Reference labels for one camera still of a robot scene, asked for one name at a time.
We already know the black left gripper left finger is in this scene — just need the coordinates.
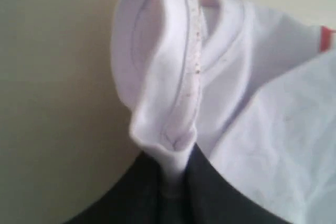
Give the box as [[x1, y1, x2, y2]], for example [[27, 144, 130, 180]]
[[64, 153, 171, 224]]

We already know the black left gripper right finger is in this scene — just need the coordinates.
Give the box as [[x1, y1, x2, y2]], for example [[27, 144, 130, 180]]
[[184, 145, 287, 224]]

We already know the white t-shirt red print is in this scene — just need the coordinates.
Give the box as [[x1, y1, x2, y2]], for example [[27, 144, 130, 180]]
[[111, 0, 335, 223]]

